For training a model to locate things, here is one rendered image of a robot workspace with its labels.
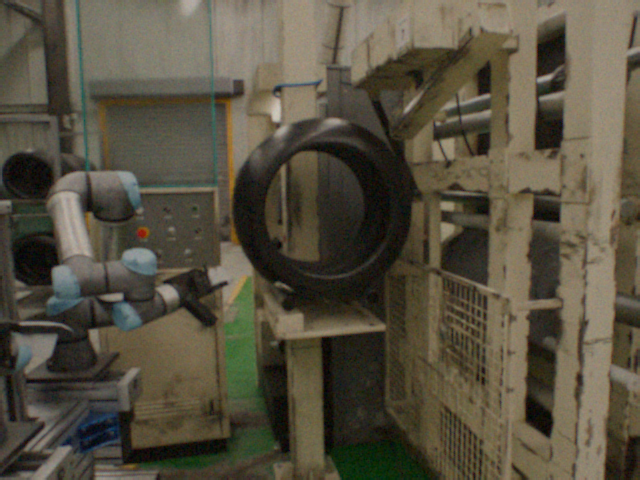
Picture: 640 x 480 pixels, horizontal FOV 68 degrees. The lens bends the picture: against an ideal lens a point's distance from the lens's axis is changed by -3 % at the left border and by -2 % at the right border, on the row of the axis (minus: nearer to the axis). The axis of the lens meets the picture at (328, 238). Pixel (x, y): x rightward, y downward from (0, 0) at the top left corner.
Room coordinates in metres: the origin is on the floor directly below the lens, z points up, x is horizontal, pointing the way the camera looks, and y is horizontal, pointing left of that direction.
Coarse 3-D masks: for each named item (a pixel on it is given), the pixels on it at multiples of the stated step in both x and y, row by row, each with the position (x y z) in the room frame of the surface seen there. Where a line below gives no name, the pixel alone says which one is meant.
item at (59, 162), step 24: (0, 120) 4.29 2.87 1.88; (24, 120) 4.31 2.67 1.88; (48, 120) 4.34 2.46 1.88; (48, 144) 5.51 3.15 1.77; (24, 168) 4.67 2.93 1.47; (48, 168) 5.19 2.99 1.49; (72, 168) 4.85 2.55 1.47; (24, 192) 4.66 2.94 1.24; (48, 192) 4.42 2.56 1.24; (24, 216) 4.28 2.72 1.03; (48, 216) 4.30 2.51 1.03; (24, 240) 4.39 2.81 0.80; (48, 240) 4.40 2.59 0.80; (24, 264) 4.66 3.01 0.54; (48, 264) 5.04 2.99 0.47; (24, 288) 4.30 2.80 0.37; (48, 288) 4.32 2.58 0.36
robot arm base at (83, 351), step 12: (84, 336) 1.47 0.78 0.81; (60, 348) 1.43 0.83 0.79; (72, 348) 1.44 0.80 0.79; (84, 348) 1.46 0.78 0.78; (48, 360) 1.45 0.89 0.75; (60, 360) 1.42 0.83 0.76; (72, 360) 1.42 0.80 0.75; (84, 360) 1.45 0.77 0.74; (96, 360) 1.50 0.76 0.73; (60, 372) 1.41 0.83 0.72
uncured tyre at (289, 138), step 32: (288, 128) 1.54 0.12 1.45; (320, 128) 1.53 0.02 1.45; (352, 128) 1.57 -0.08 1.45; (256, 160) 1.50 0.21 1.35; (288, 160) 1.50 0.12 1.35; (352, 160) 1.84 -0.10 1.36; (384, 160) 1.57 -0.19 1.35; (256, 192) 1.48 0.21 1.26; (384, 192) 1.84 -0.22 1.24; (256, 224) 1.48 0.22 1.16; (384, 224) 1.83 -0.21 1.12; (256, 256) 1.49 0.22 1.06; (352, 256) 1.84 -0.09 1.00; (384, 256) 1.57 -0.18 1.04; (320, 288) 1.52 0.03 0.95; (352, 288) 1.56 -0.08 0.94
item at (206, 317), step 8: (192, 296) 1.24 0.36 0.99; (184, 304) 1.25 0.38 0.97; (192, 304) 1.24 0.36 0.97; (200, 304) 1.25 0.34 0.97; (192, 312) 1.26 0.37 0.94; (200, 312) 1.25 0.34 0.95; (208, 312) 1.26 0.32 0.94; (200, 320) 1.27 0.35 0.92; (208, 320) 1.26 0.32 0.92; (216, 320) 1.27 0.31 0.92
